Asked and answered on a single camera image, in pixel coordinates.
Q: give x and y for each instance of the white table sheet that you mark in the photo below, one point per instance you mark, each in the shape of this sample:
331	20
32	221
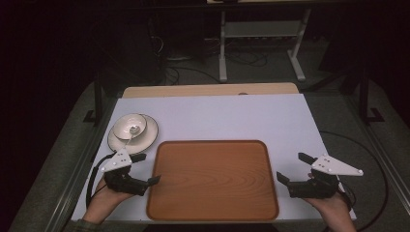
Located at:
225	119

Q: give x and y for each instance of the black metal stand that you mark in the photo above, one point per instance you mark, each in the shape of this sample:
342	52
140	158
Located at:
97	103
365	96

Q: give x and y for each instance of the person's left hand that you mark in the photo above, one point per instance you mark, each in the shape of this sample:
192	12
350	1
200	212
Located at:
103	203

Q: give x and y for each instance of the white round plate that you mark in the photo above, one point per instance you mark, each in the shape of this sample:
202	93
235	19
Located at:
146	138

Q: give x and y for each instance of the person's right hand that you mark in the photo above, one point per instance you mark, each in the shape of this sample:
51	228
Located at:
336	211

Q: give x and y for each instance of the brown wooden tray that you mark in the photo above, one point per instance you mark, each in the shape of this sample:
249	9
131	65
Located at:
212	180

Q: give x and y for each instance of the metal spoon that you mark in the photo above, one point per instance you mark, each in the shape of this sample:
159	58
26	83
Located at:
133	130

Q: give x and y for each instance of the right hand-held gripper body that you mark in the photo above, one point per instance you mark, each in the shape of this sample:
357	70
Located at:
322	185

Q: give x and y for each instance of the white bowl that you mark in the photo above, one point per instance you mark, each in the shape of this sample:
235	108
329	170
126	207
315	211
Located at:
125	124

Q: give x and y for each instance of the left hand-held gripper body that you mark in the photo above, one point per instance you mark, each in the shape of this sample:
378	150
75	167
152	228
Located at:
120	161

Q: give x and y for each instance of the white metal desk frame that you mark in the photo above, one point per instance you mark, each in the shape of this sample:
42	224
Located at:
264	29

